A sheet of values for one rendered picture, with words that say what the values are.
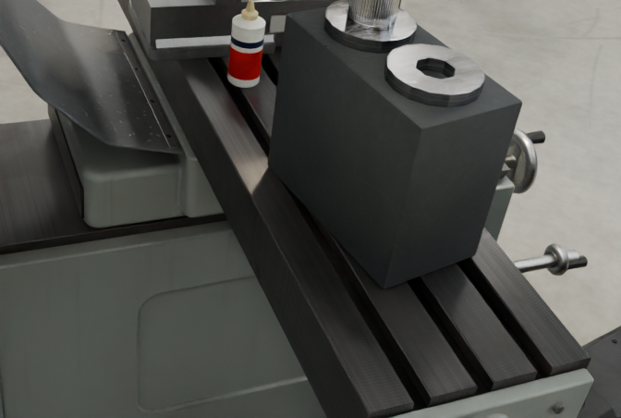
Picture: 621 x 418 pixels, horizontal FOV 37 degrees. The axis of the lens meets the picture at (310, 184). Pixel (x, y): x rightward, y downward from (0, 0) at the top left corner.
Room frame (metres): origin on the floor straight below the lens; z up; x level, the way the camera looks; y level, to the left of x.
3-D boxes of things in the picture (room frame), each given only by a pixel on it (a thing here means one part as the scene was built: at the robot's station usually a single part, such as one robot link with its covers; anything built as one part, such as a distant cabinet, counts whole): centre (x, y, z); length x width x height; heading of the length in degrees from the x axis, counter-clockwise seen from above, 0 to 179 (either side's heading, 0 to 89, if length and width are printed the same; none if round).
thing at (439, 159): (0.78, -0.06, 1.02); 0.22 x 0.12 x 0.20; 38
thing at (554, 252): (1.26, -0.41, 0.50); 0.22 x 0.06 x 0.06; 118
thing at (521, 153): (1.37, -0.32, 0.62); 0.16 x 0.12 x 0.12; 118
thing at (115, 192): (1.13, 0.12, 0.78); 0.50 x 0.35 x 0.12; 118
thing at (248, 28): (1.00, 0.10, 0.97); 0.04 x 0.04 x 0.11
